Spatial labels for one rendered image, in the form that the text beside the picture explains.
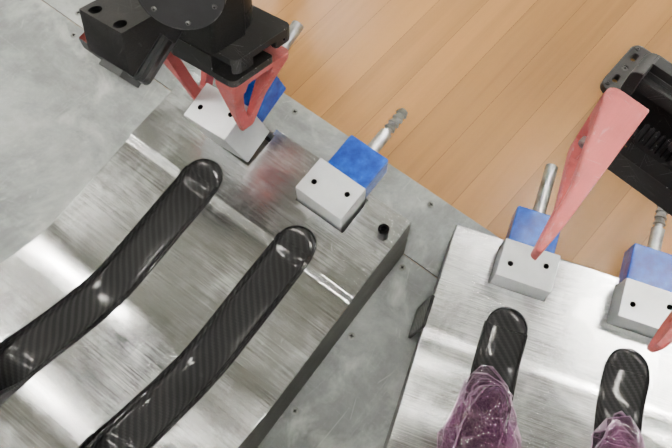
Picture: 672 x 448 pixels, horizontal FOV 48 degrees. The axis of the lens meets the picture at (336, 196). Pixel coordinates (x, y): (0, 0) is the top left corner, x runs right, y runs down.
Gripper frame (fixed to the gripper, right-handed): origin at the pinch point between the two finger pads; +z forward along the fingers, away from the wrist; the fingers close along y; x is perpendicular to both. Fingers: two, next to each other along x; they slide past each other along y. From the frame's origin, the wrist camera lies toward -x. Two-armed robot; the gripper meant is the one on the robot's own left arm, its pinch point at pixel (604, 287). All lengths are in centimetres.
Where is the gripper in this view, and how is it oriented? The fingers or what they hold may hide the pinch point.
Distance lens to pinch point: 36.0
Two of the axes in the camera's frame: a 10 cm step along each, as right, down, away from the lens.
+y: 7.4, 6.2, -2.6
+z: -6.7, 7.0, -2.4
